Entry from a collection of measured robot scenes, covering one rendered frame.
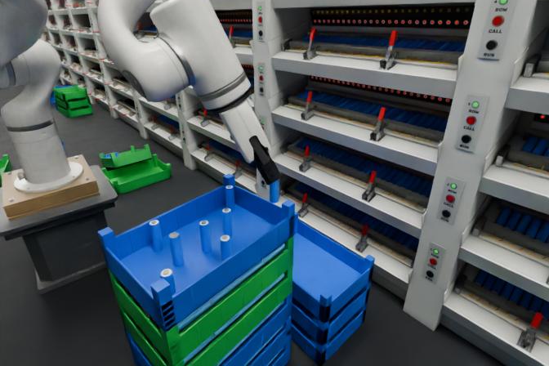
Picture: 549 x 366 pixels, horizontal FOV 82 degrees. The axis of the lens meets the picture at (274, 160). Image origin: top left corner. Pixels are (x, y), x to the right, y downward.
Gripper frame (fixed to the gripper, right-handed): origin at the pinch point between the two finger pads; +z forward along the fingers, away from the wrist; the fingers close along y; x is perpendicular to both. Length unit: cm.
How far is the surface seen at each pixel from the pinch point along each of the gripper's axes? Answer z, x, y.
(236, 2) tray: -23, 24, -75
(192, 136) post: 29, -22, -122
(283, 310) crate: 32.6, -12.3, 2.9
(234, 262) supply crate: 6.6, -13.1, 9.7
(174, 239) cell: 0.4, -20.3, 3.8
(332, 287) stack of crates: 43.3, 0.2, -3.3
